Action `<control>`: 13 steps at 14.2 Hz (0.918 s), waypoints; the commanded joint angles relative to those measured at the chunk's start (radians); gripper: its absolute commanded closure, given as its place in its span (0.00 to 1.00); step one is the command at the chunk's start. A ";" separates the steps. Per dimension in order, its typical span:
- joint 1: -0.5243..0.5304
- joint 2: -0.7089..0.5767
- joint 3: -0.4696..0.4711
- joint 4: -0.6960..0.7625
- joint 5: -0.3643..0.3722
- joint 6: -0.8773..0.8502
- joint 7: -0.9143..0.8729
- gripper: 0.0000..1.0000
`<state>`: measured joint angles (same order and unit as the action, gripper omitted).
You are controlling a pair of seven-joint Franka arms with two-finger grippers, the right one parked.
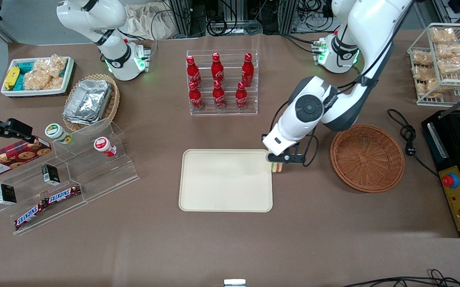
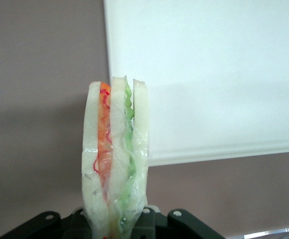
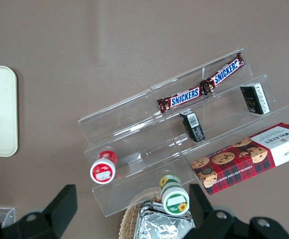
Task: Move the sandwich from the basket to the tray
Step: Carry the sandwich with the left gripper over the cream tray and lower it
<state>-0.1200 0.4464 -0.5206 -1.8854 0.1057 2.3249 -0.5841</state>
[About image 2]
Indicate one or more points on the triangle sandwich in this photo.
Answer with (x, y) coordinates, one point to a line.
(117, 159)

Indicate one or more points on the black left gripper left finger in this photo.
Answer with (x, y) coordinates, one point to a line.
(39, 225)

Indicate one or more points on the beige rectangular tray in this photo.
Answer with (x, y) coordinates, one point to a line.
(209, 79)

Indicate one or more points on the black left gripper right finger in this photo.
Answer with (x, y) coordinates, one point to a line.
(184, 224)

